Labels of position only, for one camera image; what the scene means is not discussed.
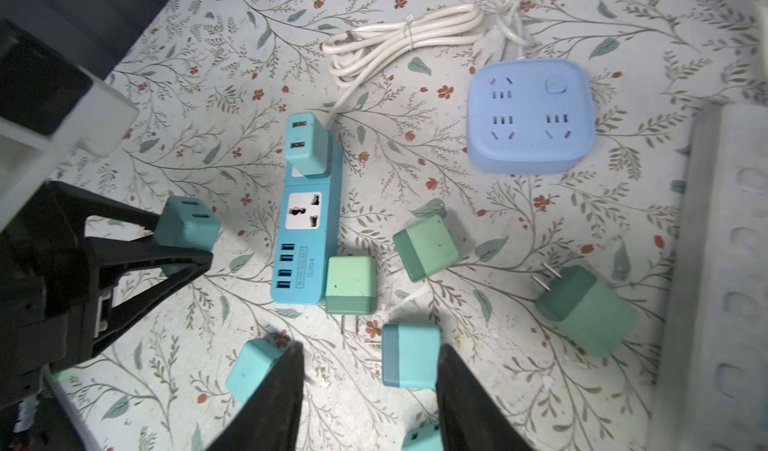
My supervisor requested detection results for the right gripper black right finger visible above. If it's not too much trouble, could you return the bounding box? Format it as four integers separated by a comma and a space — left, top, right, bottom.
436, 344, 532, 451

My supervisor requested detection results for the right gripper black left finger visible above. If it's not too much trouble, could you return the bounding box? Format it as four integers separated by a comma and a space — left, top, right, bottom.
208, 342, 305, 450

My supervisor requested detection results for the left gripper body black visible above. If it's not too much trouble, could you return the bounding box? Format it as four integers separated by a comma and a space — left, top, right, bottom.
1, 182, 108, 407

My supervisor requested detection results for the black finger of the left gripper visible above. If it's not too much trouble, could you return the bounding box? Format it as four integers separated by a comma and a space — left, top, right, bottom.
53, 182, 213, 358

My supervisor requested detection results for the teal plug cube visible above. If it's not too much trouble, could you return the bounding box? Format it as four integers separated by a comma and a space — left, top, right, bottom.
225, 338, 282, 404
401, 422, 444, 451
284, 112, 330, 177
382, 323, 442, 390
152, 196, 221, 251

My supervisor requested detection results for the teal power strip with USB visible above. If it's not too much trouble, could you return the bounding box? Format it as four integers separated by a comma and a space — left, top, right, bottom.
270, 137, 343, 305

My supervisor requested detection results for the white long power strip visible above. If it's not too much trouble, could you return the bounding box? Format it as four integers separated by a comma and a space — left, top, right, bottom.
646, 104, 767, 450

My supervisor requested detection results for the blue square socket cube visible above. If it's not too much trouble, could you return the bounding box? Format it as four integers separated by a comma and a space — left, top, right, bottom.
466, 58, 596, 175

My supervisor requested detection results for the green plug cube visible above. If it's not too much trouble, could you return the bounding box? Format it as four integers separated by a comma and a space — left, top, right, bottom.
532, 264, 638, 359
325, 256, 377, 316
393, 215, 461, 282

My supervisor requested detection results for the floral patterned table mat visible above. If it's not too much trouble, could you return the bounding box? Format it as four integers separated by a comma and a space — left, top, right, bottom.
55, 0, 767, 450

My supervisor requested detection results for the white coiled power cable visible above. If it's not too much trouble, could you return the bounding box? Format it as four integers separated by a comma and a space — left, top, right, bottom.
320, 0, 768, 128

